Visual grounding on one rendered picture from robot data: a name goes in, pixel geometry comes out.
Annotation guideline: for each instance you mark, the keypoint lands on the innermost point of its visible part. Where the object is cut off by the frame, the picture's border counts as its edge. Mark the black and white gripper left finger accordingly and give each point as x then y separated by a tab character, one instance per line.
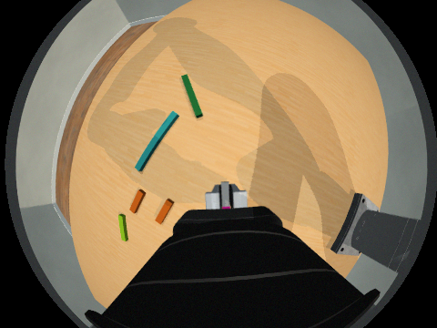
214	198

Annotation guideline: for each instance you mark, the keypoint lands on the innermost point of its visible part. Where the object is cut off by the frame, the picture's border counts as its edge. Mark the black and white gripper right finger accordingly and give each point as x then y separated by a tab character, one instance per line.
240	197

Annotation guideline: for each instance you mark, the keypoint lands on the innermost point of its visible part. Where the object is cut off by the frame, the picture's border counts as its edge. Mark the orange rod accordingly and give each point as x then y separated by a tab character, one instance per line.
137	200
164	211

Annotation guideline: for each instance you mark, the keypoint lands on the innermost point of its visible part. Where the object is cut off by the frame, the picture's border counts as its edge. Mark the turquoise rod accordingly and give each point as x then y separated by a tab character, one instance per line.
154	142

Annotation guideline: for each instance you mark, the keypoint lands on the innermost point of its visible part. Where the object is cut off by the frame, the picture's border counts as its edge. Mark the dark grey rod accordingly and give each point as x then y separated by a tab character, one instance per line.
225	193

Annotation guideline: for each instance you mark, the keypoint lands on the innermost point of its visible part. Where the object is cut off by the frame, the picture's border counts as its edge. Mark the dark green rod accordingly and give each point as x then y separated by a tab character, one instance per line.
192	96

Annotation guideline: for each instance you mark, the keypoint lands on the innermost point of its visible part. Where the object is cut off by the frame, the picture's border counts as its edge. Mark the lime green rod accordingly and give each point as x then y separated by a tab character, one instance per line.
123	227

